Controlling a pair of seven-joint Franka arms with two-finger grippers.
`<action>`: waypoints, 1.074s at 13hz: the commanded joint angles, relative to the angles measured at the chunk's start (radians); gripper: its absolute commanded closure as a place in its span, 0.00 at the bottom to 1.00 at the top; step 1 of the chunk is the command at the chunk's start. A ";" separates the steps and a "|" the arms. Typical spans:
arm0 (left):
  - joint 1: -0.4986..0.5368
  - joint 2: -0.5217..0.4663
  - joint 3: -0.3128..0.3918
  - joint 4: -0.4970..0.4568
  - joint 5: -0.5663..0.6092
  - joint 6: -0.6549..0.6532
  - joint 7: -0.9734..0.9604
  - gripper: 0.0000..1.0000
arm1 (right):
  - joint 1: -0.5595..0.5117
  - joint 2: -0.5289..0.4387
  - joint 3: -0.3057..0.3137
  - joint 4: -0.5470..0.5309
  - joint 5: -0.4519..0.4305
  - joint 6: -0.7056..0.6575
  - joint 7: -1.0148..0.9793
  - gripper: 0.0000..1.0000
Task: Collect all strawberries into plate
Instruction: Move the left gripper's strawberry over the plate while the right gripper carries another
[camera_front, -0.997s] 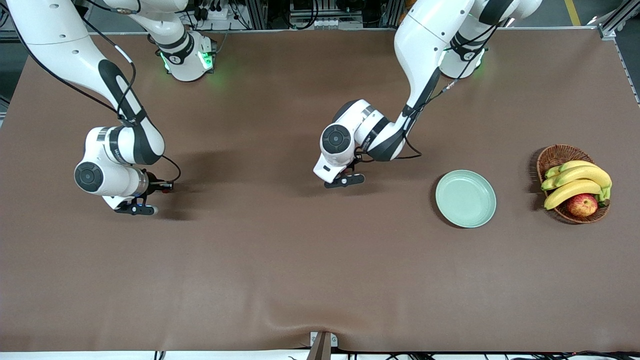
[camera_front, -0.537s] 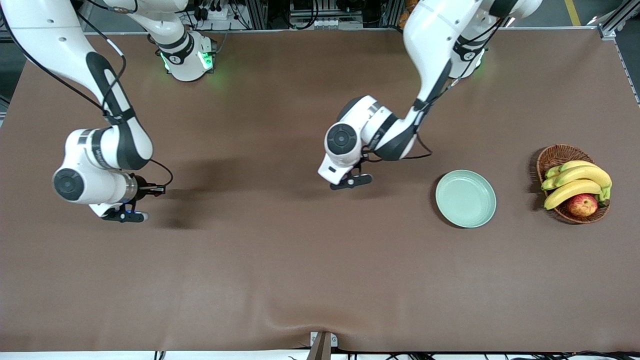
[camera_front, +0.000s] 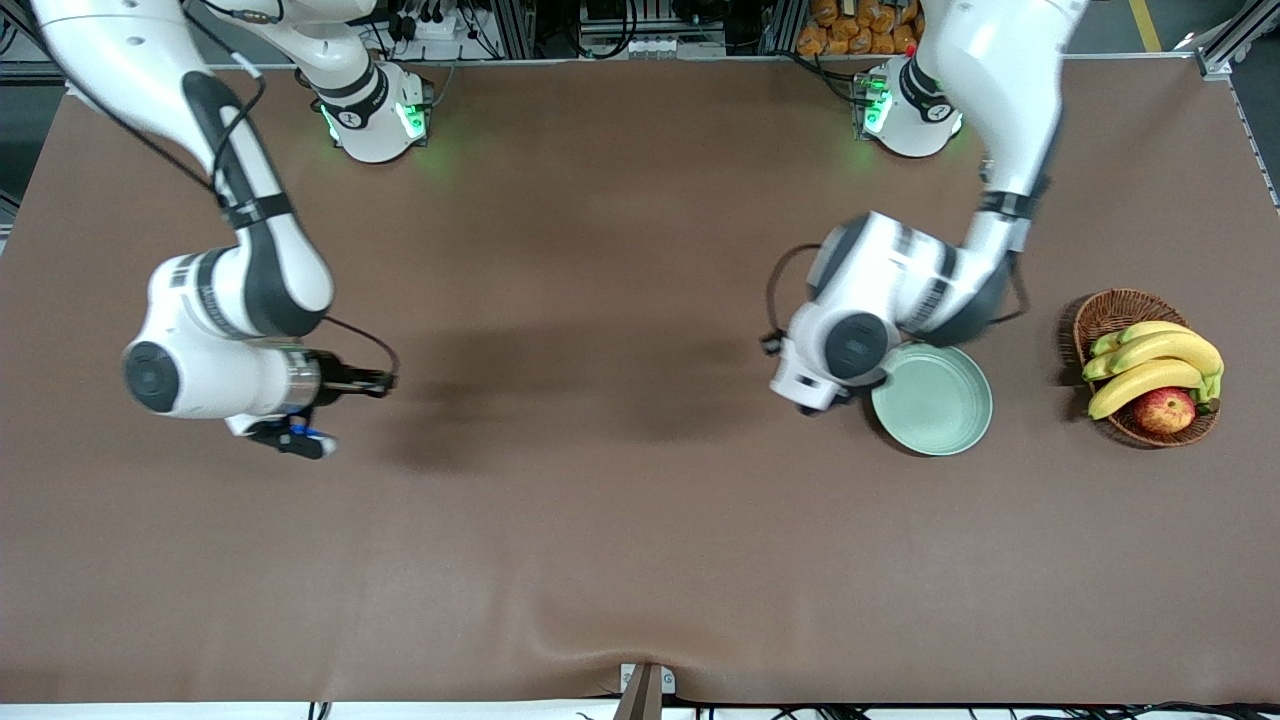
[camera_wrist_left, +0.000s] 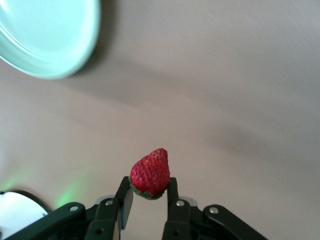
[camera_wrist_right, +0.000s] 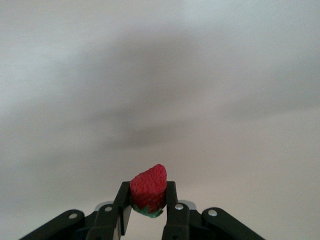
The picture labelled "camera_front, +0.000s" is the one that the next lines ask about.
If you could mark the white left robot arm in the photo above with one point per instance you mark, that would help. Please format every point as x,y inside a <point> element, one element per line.
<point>870,280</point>

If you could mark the brown wicker basket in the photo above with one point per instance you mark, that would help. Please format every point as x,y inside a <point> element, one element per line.
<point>1118,310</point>

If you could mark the aluminium frame profile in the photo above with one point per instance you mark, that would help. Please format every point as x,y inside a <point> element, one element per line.
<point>1235,45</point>

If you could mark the brown table cloth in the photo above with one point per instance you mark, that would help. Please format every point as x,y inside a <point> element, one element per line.
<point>620,250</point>

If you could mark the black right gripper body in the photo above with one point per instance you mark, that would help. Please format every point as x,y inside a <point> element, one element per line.
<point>341,379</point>

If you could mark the white power strip with plugs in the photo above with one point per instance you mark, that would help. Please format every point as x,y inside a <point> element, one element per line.
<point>430,25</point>

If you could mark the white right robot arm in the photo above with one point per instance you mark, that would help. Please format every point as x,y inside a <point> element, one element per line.
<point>210,380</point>

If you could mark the pale green round plate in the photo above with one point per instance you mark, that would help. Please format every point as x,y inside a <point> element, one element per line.
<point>935,405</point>

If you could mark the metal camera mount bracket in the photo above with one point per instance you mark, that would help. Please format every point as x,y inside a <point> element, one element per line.
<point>645,690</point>

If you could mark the yellow banana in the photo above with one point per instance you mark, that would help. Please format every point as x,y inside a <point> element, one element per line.
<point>1140,382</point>
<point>1150,329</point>
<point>1165,350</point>

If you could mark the red apple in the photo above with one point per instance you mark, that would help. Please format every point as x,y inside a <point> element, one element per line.
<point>1164,411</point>

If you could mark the pile of orange bread rolls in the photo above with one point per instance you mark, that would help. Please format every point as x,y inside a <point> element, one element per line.
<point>860,25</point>

